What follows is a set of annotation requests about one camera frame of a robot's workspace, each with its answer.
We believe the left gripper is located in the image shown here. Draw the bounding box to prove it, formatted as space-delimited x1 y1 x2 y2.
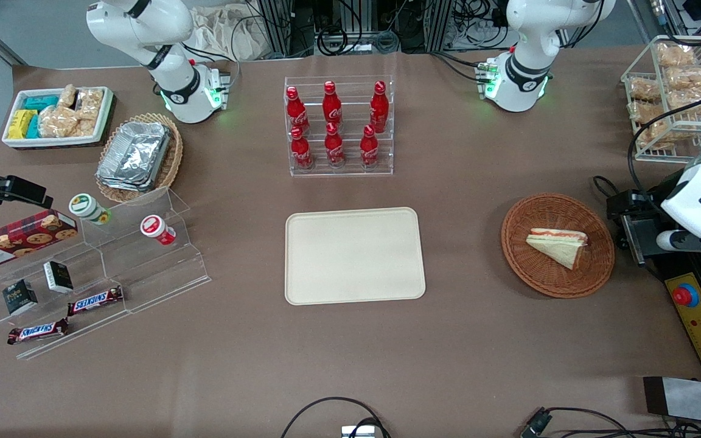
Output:
615 213 663 266

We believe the triangular sandwich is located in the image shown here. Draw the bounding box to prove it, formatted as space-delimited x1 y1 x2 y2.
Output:
525 228 589 271

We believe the round brown wicker basket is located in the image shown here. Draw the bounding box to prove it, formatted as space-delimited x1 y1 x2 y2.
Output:
500 192 616 299

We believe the aluminium foil tray stack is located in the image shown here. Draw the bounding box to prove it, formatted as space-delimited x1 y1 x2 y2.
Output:
96 121 172 193

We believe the oval wicker basket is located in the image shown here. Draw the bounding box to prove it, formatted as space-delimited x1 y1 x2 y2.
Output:
95 112 184 204

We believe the beige plastic serving tray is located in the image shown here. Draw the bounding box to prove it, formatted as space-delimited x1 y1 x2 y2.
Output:
284 207 427 306

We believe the red Walkers cookie box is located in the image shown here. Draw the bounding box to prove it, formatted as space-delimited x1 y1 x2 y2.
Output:
0 209 79 272

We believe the green lid yogurt cup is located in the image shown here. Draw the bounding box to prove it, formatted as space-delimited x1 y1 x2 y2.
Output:
69 193 113 226

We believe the yellow snack packet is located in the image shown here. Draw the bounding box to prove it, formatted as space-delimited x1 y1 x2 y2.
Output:
8 109 38 140

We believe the red emergency stop button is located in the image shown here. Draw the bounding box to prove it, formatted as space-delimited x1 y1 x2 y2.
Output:
672 282 700 308

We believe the small black box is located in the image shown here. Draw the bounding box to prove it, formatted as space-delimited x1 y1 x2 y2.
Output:
2 279 40 316
43 260 75 294

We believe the white rectangular snack bin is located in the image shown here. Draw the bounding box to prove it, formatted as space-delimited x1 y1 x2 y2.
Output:
2 86 114 150

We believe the wrapped bread packet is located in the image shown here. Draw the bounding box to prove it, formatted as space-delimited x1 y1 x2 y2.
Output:
663 66 701 93
630 100 669 123
629 77 663 102
635 122 692 151
656 42 697 68

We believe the Snickers chocolate bar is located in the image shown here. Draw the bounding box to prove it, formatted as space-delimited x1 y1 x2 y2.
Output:
7 318 71 346
67 285 125 316

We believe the red lid yogurt cup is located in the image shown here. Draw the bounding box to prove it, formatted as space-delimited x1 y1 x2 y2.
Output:
140 214 177 246

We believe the clear acrylic stepped stand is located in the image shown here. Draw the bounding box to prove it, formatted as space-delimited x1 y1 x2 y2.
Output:
0 187 212 361

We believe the grey and black mat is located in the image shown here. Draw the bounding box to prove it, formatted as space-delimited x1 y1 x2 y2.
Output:
642 375 701 427

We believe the red Coca-Cola bottle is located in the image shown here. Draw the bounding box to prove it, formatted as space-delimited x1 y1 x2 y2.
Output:
324 122 346 169
369 80 390 134
322 80 344 126
360 125 380 169
289 126 314 170
286 86 310 135

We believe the clear acrylic bottle rack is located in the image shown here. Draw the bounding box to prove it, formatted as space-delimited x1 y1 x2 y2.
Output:
283 75 396 178

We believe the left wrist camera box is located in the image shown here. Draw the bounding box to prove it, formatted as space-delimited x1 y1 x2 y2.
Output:
606 189 653 221

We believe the black camera cable loop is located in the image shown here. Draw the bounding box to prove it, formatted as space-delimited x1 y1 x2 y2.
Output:
592 175 621 199

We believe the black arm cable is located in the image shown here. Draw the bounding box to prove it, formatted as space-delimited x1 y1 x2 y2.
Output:
627 97 701 196

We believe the white wire basket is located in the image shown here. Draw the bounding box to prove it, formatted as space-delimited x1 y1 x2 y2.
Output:
621 35 701 164

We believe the black cable with plug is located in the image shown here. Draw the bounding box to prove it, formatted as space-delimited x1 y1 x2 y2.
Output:
520 406 701 438

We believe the aluminium frame profile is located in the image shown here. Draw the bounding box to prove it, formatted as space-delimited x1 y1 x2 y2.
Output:
258 0 295 59
425 0 453 53

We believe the black looped cable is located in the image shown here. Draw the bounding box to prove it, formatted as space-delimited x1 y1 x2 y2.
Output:
280 396 391 438

